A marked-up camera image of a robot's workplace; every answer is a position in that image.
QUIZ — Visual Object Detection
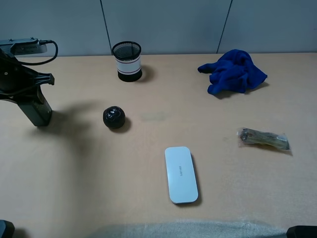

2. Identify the crumpled blue cloth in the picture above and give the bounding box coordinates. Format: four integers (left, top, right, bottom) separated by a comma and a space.
198, 49, 267, 95

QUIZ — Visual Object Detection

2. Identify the black right robot base part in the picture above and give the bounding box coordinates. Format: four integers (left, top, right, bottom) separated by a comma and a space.
286, 226, 317, 238

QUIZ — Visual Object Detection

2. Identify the white rectangular case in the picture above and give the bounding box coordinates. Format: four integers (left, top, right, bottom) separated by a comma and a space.
164, 146, 199, 204

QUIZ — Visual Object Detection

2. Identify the black left robot base part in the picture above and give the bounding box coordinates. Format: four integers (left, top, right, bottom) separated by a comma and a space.
0, 220, 15, 238

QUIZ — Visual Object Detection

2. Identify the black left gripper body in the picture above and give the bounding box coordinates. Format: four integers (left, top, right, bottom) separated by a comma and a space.
0, 50, 38, 104

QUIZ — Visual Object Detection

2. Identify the clear plastic wrapped packet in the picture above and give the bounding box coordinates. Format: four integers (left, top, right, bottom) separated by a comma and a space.
237, 127, 290, 151

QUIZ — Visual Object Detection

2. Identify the grey cloth at table edge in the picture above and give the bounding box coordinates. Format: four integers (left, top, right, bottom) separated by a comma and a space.
87, 220, 287, 238

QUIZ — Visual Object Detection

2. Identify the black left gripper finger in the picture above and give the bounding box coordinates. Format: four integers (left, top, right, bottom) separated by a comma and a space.
36, 72, 54, 85

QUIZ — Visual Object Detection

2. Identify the black round ball object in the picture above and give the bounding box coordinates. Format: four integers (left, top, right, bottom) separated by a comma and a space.
103, 106, 126, 129

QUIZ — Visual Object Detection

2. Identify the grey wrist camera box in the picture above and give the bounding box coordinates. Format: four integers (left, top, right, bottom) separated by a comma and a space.
0, 38, 47, 56

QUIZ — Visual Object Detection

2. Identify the dark pump dispenser bottle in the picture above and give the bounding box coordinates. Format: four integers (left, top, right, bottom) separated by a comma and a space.
16, 86, 53, 127

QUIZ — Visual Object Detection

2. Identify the black camera cable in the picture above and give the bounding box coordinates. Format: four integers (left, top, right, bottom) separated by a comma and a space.
14, 40, 58, 66

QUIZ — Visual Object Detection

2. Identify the black mesh pen holder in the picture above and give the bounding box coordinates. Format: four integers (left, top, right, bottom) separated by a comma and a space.
111, 41, 143, 82

